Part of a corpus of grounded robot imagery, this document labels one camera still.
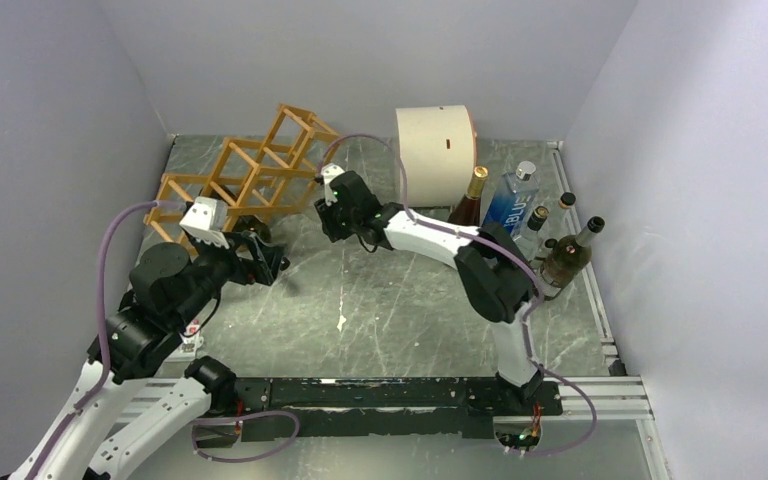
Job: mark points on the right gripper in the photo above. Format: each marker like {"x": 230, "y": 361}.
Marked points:
{"x": 325, "y": 213}

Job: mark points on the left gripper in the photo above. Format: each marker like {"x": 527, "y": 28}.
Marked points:
{"x": 265, "y": 262}

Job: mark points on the dark bottle gold cap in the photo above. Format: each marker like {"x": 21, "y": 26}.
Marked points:
{"x": 468, "y": 210}

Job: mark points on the blue square glass bottle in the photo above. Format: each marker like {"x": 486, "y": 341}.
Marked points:
{"x": 514, "y": 198}

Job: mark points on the clear bottle dark cap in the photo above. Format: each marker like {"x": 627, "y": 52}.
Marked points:
{"x": 528, "y": 239}

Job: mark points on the clear glass bottle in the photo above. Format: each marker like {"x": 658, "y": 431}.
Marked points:
{"x": 563, "y": 205}

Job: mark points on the dark green wine bottle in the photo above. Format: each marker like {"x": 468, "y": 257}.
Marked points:
{"x": 568, "y": 258}

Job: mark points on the dark bottle black cap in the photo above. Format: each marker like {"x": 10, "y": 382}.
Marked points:
{"x": 245, "y": 222}

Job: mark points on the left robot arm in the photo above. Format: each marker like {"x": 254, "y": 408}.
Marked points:
{"x": 169, "y": 288}

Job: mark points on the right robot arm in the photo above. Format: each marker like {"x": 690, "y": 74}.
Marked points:
{"x": 491, "y": 269}

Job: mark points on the wooden wine rack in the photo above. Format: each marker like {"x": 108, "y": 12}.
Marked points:
{"x": 272, "y": 176}

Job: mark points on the white paper card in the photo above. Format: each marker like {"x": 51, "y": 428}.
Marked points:
{"x": 191, "y": 341}

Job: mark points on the beige cylindrical box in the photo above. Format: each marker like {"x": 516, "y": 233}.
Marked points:
{"x": 437, "y": 146}

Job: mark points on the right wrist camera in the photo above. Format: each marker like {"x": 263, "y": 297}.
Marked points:
{"x": 325, "y": 177}

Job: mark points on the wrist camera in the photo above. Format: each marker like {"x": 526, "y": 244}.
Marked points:
{"x": 325, "y": 177}
{"x": 203, "y": 222}

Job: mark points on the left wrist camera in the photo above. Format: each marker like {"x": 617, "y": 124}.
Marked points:
{"x": 203, "y": 222}

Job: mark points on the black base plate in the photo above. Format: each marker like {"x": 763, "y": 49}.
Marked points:
{"x": 468, "y": 406}

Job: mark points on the aluminium rail frame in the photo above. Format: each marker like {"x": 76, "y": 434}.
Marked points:
{"x": 341, "y": 312}

